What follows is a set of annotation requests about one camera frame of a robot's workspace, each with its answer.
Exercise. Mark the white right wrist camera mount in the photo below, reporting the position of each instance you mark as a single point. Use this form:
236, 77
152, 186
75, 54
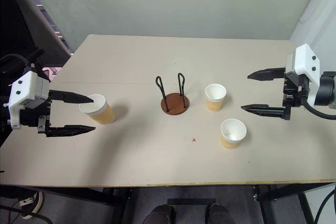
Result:
305, 64

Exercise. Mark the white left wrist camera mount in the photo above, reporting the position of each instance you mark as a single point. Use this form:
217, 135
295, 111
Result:
25, 90

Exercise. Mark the yellow paper cup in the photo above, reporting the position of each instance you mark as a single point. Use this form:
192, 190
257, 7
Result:
215, 100
232, 132
101, 112

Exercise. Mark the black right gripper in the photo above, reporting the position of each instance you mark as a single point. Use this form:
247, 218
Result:
292, 93

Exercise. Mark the black and white sneaker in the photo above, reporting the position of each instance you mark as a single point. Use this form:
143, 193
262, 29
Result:
32, 204

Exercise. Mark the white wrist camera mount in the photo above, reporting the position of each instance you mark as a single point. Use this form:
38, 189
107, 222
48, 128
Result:
25, 90
305, 64

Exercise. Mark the dark rounded shape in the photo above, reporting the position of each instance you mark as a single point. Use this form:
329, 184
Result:
221, 214
162, 214

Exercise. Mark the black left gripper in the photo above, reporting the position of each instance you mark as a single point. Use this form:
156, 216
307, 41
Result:
31, 116

